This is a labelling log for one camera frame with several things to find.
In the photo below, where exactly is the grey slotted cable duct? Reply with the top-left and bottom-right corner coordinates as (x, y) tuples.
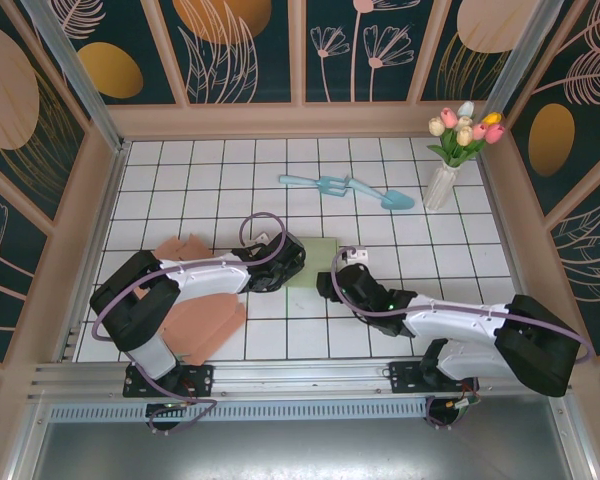
(47, 397), (431, 425)

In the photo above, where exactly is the white ribbed vase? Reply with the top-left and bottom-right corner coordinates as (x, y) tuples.
(422, 162), (462, 212)

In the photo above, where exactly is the light blue garden trowel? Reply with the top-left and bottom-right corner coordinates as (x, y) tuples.
(347, 175), (416, 212)

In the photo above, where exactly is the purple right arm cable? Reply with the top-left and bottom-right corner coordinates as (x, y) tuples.
(329, 243), (595, 366)

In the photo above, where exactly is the green paper box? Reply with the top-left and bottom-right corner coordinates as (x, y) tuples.
(285, 236), (341, 290)

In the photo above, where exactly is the aluminium corner post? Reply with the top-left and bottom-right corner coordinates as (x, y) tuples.
(484, 0), (566, 121)
(19, 0), (131, 151)

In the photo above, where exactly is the light blue garden fork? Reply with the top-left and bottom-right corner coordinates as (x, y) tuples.
(278, 173), (354, 197)

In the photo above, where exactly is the grey metal sheet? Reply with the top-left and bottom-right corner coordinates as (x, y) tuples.
(9, 419), (596, 480)

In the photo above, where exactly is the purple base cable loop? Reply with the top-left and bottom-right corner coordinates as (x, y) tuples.
(147, 394), (219, 436)
(426, 394), (481, 431)

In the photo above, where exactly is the long aluminium mounting rail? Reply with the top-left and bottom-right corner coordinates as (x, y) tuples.
(27, 353), (574, 401)

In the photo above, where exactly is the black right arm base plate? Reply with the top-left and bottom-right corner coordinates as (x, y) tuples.
(388, 359), (481, 396)

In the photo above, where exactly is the aluminium side rail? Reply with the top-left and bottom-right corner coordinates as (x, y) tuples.
(479, 142), (549, 354)
(59, 142), (131, 362)

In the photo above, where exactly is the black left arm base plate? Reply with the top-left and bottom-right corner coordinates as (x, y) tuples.
(123, 363), (216, 399)

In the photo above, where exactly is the tulip bouquet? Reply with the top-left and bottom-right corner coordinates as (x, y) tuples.
(426, 101), (507, 169)

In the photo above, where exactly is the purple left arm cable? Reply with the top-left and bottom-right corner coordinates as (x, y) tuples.
(90, 210), (289, 346)

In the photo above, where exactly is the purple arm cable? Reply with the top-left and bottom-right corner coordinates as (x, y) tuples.
(329, 243), (595, 366)
(90, 210), (289, 346)

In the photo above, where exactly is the orange cardboard box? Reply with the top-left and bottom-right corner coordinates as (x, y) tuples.
(129, 233), (247, 365)

